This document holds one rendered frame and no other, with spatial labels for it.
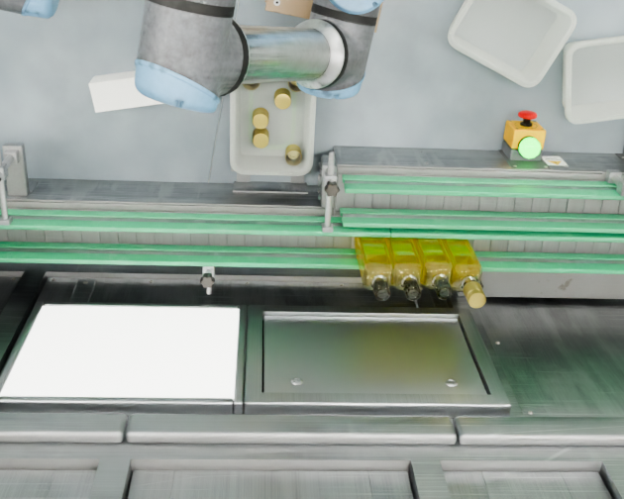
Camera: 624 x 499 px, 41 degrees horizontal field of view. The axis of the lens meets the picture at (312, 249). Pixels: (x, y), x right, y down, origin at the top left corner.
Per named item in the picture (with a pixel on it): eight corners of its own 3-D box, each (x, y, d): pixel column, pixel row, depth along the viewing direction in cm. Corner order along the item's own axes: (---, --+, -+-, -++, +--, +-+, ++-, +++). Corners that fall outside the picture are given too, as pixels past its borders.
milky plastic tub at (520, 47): (522, 81, 180) (533, 92, 172) (434, 33, 174) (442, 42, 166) (569, 9, 173) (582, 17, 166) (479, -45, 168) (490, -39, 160)
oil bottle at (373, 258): (353, 247, 179) (364, 294, 160) (355, 223, 177) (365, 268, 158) (379, 247, 180) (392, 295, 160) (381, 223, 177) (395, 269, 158)
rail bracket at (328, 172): (317, 216, 175) (321, 241, 164) (322, 140, 168) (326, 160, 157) (332, 216, 175) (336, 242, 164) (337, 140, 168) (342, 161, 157)
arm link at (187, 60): (390, 19, 147) (198, 5, 101) (369, 101, 152) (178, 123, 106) (333, 3, 152) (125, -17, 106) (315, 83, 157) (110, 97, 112)
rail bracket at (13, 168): (16, 190, 180) (-16, 234, 160) (7, 115, 173) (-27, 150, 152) (39, 190, 180) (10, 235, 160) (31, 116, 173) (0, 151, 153)
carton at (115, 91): (93, 75, 173) (88, 83, 168) (207, 60, 173) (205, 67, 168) (100, 104, 176) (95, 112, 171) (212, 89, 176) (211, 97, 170)
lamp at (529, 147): (516, 155, 178) (519, 160, 175) (519, 135, 176) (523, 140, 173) (536, 155, 178) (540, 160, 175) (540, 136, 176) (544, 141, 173)
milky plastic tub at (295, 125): (231, 160, 183) (230, 174, 175) (232, 58, 173) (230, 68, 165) (310, 162, 184) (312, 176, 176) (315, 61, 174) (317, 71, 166)
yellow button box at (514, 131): (500, 149, 185) (509, 160, 178) (505, 117, 182) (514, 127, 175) (531, 149, 185) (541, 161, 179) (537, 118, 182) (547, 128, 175)
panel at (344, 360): (38, 313, 171) (-12, 415, 141) (36, 300, 170) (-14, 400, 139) (468, 320, 177) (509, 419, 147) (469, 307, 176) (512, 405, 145)
